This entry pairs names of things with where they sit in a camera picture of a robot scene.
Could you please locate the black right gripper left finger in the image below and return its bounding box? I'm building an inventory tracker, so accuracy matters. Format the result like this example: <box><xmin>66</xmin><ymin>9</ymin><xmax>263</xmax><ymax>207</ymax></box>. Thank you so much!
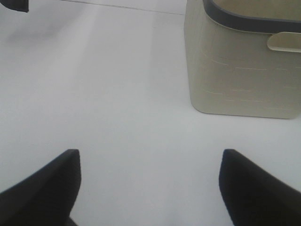
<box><xmin>0</xmin><ymin>149</ymin><xmax>81</xmax><ymax>226</ymax></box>

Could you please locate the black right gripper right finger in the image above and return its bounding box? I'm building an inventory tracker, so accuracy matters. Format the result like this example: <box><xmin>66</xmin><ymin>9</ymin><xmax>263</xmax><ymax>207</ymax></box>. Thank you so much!
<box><xmin>219</xmin><ymin>149</ymin><xmax>301</xmax><ymax>226</ymax></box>

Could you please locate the beige storage bin grey rim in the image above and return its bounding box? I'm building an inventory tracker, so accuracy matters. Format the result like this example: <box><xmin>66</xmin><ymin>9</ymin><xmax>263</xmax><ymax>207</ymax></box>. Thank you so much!
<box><xmin>184</xmin><ymin>0</ymin><xmax>301</xmax><ymax>119</ymax></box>

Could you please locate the dark grey towel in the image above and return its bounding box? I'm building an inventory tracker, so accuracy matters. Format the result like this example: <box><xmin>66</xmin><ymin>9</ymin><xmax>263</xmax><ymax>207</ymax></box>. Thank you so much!
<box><xmin>0</xmin><ymin>0</ymin><xmax>29</xmax><ymax>13</ymax></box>

